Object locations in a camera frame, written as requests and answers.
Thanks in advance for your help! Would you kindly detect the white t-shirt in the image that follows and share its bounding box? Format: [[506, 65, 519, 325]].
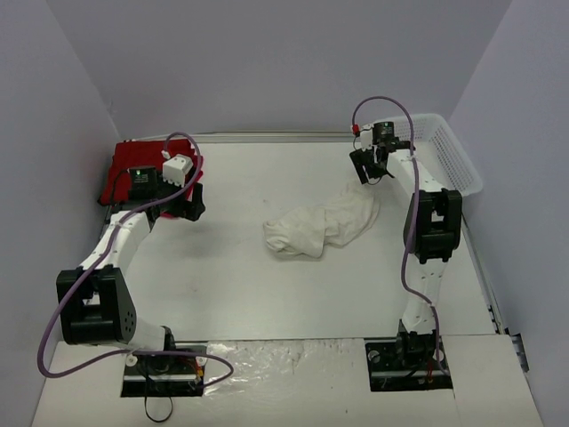
[[262, 181, 381, 259]]

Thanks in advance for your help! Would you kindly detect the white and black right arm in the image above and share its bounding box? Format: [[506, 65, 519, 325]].
[[349, 121, 462, 367]]

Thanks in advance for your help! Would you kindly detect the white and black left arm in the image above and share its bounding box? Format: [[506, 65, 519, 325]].
[[56, 156, 205, 372]]

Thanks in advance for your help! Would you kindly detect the dark red folded t-shirt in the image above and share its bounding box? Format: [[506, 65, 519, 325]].
[[108, 138, 204, 218]]

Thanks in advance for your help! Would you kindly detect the white plastic basket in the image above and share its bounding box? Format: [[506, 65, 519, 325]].
[[411, 113, 483, 197]]

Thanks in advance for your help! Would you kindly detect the white foam board front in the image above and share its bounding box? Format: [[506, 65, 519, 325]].
[[34, 334, 541, 426]]

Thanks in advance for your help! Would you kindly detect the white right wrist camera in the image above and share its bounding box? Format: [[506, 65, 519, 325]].
[[351, 124, 373, 150]]

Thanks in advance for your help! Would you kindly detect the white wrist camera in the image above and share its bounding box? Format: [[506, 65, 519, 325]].
[[351, 124, 373, 150], [162, 155, 194, 188]]

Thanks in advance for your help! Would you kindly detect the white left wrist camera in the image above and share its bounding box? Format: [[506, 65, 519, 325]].
[[162, 155, 194, 188]]

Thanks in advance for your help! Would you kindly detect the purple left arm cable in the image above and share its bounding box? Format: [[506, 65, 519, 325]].
[[36, 131, 236, 384]]

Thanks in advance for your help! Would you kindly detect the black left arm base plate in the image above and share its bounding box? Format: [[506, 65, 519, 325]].
[[120, 345, 206, 398]]

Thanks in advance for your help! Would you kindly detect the thin black cable loop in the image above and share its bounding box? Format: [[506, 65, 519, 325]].
[[145, 377, 175, 423]]

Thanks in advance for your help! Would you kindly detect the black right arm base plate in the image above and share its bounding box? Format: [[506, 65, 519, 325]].
[[365, 339, 453, 392]]

